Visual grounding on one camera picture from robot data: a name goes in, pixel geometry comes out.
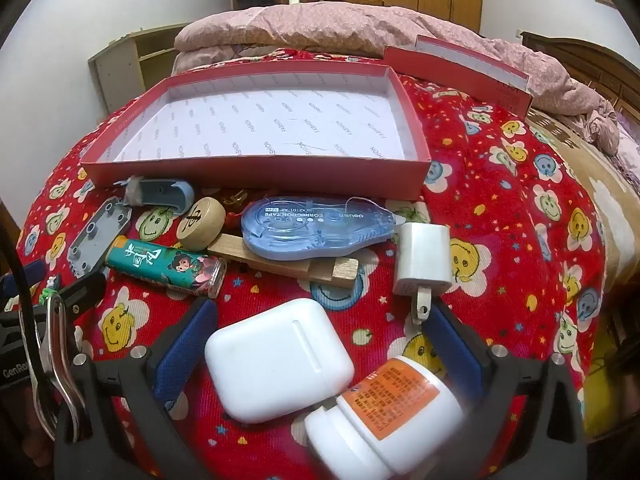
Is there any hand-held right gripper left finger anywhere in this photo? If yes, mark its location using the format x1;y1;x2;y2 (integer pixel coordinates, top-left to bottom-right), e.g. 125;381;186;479
55;297;221;480

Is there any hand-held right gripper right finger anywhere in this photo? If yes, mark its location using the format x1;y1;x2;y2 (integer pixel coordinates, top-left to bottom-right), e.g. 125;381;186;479
420;302;588;480

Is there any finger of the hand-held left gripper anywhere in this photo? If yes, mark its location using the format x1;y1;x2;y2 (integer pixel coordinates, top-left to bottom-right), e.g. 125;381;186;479
19;259;47;292
40;272;108;322

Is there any teal cartoon-print lighter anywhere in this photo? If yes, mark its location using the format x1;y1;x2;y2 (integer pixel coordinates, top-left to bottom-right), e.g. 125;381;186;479
104;236;227;300

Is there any white orange-label pill bottle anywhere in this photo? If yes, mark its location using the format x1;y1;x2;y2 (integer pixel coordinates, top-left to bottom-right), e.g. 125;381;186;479
304;356;466;480

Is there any white earbuds case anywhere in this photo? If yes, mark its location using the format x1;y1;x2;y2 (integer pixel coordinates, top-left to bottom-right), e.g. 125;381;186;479
204;298;356;423

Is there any wooden notched block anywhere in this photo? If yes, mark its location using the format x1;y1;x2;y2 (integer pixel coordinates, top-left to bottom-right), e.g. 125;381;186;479
207;232;360;289

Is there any red cardboard box tray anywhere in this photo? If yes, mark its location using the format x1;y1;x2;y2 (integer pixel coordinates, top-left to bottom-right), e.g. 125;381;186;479
80;62;432;201

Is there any grey metal mounting plate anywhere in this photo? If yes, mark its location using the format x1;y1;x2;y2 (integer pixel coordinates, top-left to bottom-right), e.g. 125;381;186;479
66;196;133;277

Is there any round wooden chess piece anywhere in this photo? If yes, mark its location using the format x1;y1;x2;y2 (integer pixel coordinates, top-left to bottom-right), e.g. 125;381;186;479
176;197;227;251

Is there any red smiley-print blanket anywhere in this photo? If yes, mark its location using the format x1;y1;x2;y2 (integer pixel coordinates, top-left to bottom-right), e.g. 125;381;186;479
15;47;608;480

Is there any red gold charm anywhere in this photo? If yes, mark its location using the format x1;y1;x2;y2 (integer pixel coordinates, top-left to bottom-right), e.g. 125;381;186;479
215;187;256;231

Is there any blue correction tape dispenser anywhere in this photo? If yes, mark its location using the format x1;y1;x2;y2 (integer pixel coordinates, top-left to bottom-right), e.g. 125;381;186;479
241;195;408;262

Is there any tan patterned bedsheet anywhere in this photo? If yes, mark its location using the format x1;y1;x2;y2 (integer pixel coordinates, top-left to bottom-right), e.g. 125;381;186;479
525;107;640;296

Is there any beige open shelf unit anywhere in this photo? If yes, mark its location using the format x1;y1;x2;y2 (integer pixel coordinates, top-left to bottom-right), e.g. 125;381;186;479
88;22;191;121

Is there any purple pillow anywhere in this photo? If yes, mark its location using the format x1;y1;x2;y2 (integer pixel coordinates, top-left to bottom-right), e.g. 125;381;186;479
615;110;640;181

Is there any red cardboard box lid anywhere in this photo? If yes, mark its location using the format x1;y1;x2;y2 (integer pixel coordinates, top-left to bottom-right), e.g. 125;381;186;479
384;35;533;118

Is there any dark wooden headboard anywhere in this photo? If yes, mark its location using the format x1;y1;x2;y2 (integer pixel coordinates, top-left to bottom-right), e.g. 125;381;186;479
520;31;640;126

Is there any pink dotted quilt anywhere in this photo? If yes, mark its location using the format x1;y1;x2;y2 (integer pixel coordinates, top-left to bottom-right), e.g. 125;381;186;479
172;4;623;156

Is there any black cable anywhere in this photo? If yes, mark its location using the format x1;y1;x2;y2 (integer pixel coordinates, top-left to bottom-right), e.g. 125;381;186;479
0;220;56;411

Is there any green toy figure keychain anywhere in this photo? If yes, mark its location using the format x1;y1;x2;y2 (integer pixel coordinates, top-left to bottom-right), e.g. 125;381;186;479
39;275;63;306

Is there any blue-grey curved handle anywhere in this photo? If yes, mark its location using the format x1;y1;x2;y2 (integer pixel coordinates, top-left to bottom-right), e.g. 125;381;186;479
114;176;195;217

